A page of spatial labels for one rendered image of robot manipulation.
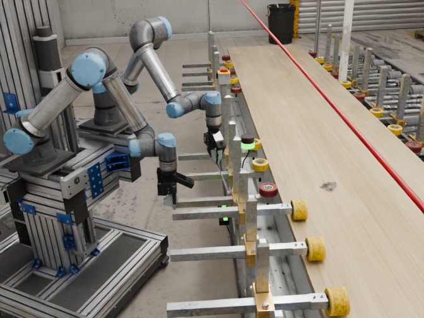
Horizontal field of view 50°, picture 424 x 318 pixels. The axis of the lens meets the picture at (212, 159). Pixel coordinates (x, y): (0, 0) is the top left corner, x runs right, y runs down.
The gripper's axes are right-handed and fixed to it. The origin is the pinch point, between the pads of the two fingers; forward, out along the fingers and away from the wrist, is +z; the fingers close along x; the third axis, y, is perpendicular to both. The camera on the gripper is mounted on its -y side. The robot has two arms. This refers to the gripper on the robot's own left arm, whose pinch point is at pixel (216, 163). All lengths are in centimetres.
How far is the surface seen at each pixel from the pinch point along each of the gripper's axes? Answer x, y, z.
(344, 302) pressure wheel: 6, -108, -5
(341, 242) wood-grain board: -16, -78, 1
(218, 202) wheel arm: 10.0, -25.1, 6.5
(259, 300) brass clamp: 28, -97, -6
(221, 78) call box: -24, 46, -28
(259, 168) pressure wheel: -17.7, -11.0, 2.0
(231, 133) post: -7.7, -0.9, -14.5
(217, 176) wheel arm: 0.7, -1.9, 6.5
